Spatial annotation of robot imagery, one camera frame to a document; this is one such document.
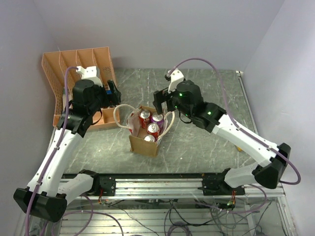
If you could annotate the aluminium mounting rail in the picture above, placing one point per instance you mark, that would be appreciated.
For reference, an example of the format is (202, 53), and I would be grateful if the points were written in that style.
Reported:
(179, 188)

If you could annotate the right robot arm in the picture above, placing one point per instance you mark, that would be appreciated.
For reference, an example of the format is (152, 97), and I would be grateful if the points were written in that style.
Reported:
(270, 158)

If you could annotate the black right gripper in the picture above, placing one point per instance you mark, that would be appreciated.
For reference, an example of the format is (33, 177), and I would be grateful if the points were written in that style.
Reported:
(160, 96)

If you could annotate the red can silver top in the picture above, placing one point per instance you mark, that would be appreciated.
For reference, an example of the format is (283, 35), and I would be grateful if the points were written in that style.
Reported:
(154, 130)

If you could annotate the watermelon print canvas bag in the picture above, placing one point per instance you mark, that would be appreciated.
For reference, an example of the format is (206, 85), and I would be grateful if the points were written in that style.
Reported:
(137, 133)

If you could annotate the red can front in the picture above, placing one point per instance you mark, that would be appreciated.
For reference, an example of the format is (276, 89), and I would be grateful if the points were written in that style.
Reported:
(150, 138)

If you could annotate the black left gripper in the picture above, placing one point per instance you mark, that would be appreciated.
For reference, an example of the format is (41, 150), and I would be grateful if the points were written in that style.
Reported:
(112, 99)

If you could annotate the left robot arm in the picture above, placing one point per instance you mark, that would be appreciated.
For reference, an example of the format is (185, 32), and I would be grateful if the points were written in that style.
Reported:
(43, 196)

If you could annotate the orange plastic file organizer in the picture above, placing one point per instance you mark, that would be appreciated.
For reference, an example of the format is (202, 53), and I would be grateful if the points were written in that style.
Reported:
(55, 64)

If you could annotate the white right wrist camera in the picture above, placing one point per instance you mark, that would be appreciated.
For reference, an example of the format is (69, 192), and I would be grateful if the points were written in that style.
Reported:
(174, 78)

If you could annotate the purple Fanta can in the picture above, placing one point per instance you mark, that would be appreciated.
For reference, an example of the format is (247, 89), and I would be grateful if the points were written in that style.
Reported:
(158, 119)

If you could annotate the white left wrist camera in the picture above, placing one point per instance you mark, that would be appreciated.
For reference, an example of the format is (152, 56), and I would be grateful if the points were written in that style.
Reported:
(90, 73)

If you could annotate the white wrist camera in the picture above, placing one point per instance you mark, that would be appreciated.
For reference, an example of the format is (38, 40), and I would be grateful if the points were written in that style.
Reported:
(90, 73)
(174, 78)

